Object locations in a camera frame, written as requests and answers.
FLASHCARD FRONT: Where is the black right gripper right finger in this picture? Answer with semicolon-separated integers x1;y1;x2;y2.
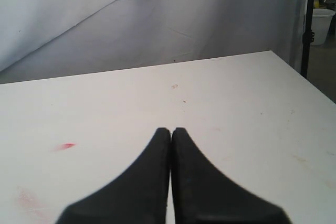
171;127;291;223

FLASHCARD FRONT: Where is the white backdrop cloth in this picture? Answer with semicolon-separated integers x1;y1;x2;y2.
1;0;306;83

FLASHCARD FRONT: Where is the black stand pole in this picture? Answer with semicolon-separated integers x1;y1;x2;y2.
300;0;314;79

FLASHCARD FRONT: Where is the white plastic bucket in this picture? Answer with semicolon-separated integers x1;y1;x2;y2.
311;8;335;46

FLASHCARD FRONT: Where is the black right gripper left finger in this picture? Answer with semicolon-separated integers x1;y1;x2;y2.
57;128;171;223

